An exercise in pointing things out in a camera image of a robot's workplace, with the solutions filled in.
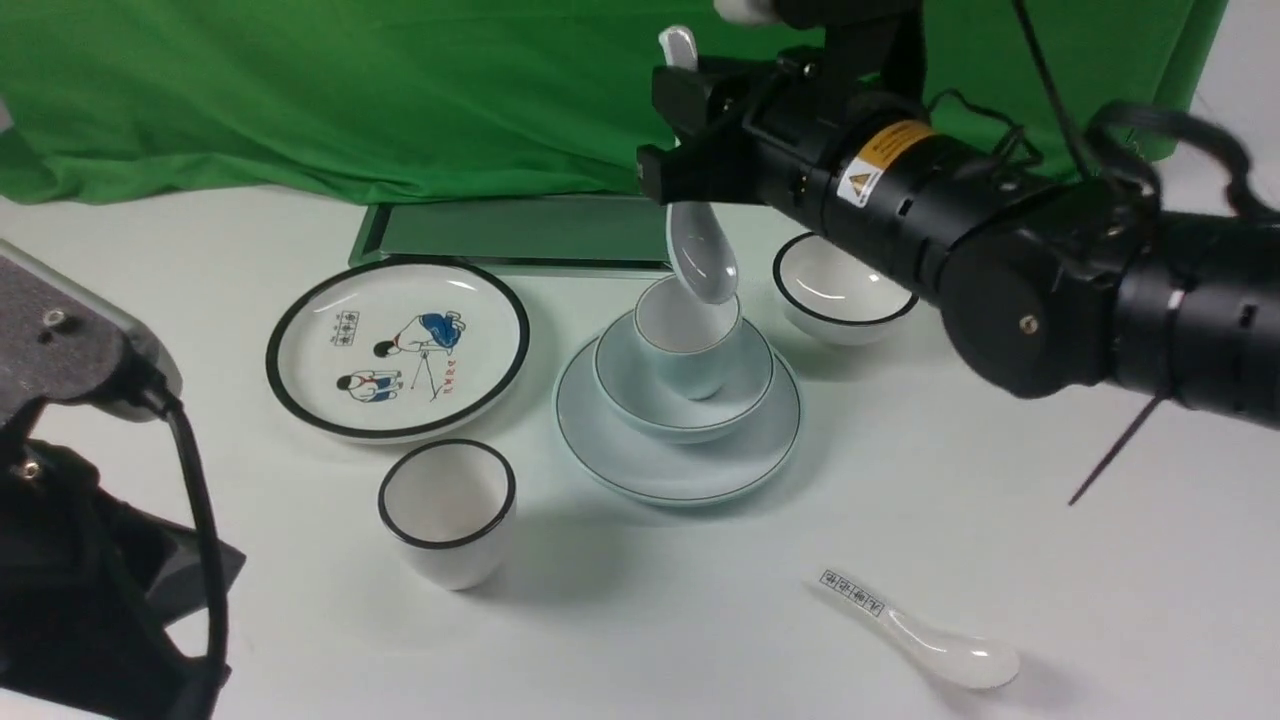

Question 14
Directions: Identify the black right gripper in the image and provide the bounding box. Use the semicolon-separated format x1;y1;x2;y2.
636;47;861;233

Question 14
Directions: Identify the plain white ceramic spoon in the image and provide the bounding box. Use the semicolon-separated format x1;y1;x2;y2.
659;26;739;306

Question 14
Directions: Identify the light blue cup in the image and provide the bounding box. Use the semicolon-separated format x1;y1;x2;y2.
634;274;742;400

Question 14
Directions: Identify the light blue shallow bowl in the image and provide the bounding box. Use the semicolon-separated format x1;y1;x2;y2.
589;313;777;445

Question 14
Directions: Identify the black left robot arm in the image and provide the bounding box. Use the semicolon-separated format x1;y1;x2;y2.
1;439;230;719

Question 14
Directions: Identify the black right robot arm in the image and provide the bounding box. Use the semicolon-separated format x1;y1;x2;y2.
637;47;1279;428

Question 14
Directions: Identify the white bowl black rim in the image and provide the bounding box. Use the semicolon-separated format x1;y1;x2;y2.
771;233;919;347

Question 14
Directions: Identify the light blue plate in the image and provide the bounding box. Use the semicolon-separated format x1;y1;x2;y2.
554;336;806;509

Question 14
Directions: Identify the green backdrop cloth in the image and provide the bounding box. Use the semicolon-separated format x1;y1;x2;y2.
0;0;1229;213

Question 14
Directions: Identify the white plate with cartoon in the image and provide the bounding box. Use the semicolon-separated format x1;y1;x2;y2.
265;258;532;445

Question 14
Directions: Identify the white cup black rim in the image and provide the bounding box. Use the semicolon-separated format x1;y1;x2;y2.
378;439;517;591

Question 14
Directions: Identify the white spoon with label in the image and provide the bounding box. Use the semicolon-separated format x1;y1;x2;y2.
804;565;1021;691

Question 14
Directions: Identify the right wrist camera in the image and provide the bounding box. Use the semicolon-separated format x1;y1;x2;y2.
713;1;927;102

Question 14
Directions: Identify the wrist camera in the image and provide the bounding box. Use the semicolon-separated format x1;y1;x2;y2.
1;240;184;428
713;1;927;102

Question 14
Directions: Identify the metal table cable tray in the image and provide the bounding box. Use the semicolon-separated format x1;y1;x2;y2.
348;193;669;272

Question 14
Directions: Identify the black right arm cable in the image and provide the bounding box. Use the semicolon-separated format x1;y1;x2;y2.
931;0;1280;506

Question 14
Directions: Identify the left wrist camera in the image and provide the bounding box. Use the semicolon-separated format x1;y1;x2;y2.
1;240;184;428

